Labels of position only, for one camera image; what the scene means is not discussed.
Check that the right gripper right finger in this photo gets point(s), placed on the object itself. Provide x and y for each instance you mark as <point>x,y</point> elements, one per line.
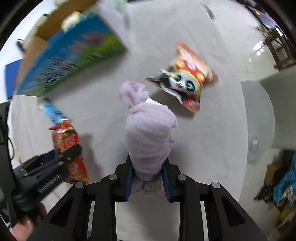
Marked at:
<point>207,211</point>

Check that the lilac plush towel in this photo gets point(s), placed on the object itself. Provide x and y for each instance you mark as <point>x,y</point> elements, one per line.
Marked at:
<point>148,136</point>

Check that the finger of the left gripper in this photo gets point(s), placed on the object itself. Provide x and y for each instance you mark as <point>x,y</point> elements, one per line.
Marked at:
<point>70,154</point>

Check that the blue wafer packet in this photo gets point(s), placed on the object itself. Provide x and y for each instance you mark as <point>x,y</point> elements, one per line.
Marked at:
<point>51,111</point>

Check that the orange panda snack bag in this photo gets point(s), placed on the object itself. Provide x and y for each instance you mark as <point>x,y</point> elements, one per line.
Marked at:
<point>185,77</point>

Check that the blue mat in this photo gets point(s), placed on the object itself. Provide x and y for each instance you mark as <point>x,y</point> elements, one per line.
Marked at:
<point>10,72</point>

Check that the open cardboard box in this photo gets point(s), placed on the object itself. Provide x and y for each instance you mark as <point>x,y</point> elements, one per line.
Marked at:
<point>74,36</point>

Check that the grey table cloth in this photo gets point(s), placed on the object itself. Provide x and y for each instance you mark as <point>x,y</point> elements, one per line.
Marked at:
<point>208,146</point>

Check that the person's left hand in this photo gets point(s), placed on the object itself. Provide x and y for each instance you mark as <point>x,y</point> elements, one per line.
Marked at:
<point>23,228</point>

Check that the dark wooden chair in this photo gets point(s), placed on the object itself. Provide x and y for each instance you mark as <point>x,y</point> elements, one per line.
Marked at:
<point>279,46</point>

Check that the grey chair seat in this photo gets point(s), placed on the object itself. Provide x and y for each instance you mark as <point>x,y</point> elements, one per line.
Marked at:
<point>270,111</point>

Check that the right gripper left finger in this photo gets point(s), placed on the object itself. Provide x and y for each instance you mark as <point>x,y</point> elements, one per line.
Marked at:
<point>87,212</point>

